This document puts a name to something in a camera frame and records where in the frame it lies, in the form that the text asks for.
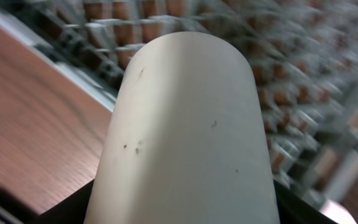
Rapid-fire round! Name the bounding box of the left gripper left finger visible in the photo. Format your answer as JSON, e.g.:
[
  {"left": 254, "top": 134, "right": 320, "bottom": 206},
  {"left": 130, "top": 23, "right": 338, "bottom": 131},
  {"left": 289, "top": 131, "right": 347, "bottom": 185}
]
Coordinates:
[{"left": 32, "top": 180, "right": 94, "bottom": 224}]

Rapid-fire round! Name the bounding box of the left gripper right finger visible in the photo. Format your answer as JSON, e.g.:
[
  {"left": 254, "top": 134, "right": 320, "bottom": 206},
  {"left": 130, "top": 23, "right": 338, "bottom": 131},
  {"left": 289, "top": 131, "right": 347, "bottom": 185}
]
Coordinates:
[{"left": 273, "top": 180, "right": 337, "bottom": 224}]

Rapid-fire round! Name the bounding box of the small white cup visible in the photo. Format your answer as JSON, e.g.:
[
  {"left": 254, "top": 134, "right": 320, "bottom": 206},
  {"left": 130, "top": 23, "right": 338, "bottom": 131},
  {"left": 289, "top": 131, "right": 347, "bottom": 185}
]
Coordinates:
[{"left": 85, "top": 32, "right": 280, "bottom": 224}]

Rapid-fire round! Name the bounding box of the pink white bowl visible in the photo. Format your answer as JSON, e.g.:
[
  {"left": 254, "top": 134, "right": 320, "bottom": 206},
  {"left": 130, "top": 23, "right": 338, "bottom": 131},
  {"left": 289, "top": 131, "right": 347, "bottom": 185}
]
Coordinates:
[{"left": 319, "top": 200, "right": 357, "bottom": 224}]

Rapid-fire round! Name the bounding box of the grey dishwasher rack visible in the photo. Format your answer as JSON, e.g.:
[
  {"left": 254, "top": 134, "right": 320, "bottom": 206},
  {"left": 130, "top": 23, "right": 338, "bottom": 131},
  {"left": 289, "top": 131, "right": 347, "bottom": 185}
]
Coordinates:
[{"left": 0, "top": 0, "right": 358, "bottom": 222}]

